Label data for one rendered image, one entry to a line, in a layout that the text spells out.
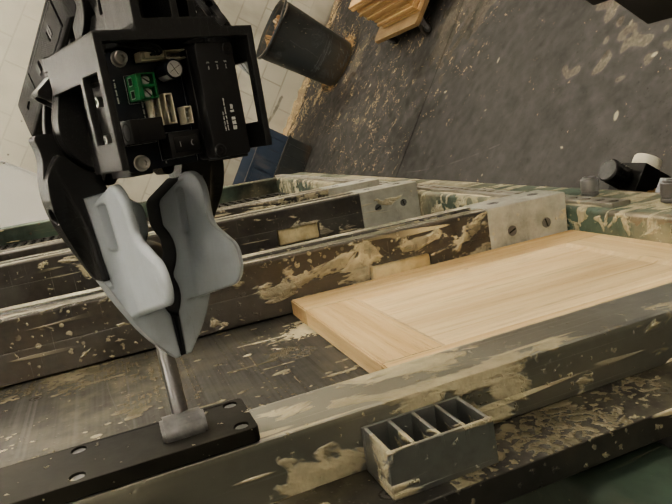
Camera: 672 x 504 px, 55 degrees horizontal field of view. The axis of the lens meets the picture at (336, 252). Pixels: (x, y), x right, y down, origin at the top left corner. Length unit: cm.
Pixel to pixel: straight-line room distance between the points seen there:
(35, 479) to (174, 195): 17
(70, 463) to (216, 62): 24
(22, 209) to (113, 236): 429
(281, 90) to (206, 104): 600
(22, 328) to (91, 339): 7
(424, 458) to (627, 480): 14
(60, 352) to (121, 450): 35
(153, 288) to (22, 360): 45
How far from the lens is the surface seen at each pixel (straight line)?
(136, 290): 32
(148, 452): 39
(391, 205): 127
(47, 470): 41
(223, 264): 31
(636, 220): 85
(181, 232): 34
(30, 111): 40
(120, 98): 28
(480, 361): 45
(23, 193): 460
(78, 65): 28
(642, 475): 47
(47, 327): 73
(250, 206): 136
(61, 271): 116
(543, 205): 91
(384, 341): 57
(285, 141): 518
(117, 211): 31
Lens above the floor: 149
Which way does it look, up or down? 22 degrees down
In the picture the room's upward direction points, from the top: 68 degrees counter-clockwise
